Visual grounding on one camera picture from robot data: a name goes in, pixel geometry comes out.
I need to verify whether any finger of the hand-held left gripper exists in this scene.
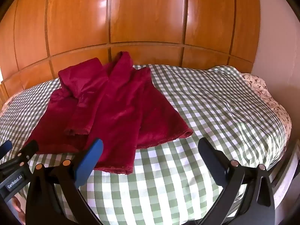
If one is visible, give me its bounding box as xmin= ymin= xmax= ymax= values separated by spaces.
xmin=0 ymin=140 xmax=39 ymax=169
xmin=0 ymin=140 xmax=13 ymax=157

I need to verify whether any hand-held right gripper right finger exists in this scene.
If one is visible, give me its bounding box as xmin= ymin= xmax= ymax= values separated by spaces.
xmin=197 ymin=137 xmax=275 ymax=225

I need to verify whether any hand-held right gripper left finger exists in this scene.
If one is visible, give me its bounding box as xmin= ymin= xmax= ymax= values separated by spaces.
xmin=25 ymin=138 xmax=104 ymax=225

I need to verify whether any dark red fleece garment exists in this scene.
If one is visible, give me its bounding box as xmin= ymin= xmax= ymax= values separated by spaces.
xmin=22 ymin=51 xmax=194 ymax=175

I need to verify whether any person's left hand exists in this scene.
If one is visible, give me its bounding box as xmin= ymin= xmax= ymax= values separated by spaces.
xmin=10 ymin=196 xmax=27 ymax=217

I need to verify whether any green checked blanket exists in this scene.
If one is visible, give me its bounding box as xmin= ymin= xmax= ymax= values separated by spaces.
xmin=0 ymin=64 xmax=285 ymax=225

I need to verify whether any floral bed sheet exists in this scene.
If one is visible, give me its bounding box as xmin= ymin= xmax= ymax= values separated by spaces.
xmin=240 ymin=73 xmax=292 ymax=132

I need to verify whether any wooden headboard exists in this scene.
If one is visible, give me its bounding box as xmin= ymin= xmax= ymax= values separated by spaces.
xmin=0 ymin=0 xmax=261 ymax=106

